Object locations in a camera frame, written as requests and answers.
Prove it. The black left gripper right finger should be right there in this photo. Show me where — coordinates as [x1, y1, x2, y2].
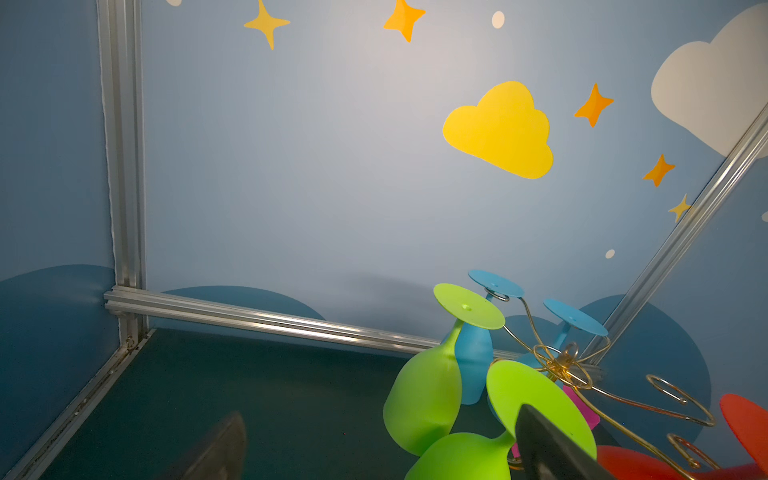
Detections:
[515, 404, 614, 480]

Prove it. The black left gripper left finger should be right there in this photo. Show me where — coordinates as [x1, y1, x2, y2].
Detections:
[157, 411, 247, 480]

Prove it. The pink wine glass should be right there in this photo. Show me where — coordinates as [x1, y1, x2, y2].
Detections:
[496, 378, 600, 458]

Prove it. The red wine glass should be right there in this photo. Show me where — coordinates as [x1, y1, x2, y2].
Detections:
[597, 394, 767, 479]

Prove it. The front green wine glass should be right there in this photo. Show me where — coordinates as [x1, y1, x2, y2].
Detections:
[406, 360, 597, 479]

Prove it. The green wine glass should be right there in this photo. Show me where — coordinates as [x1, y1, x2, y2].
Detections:
[406, 360, 597, 479]
[383, 283, 505, 456]

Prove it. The left blue wine glass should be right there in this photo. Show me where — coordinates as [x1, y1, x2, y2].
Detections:
[455, 270, 524, 405]

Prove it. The blue wine glass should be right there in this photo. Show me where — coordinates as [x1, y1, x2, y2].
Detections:
[516, 297, 611, 368]
[455, 270, 524, 405]

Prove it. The back green wine glass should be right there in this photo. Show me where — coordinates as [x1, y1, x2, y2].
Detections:
[383, 283, 505, 456]

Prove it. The right blue wine glass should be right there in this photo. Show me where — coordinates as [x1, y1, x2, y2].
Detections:
[516, 297, 611, 368]

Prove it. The gold wire glass rack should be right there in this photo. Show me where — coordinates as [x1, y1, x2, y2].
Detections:
[484, 289, 722, 480]

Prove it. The horizontal aluminium back rail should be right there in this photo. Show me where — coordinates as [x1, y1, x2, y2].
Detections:
[103, 285, 604, 380]

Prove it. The right aluminium corner post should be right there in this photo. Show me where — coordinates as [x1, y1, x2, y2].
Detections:
[605, 107, 767, 347]

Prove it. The aluminium corner post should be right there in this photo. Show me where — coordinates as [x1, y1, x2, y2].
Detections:
[1, 1, 149, 479]
[605, 107, 767, 347]

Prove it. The left aluminium corner post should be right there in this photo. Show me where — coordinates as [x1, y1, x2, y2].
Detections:
[1, 1, 149, 479]

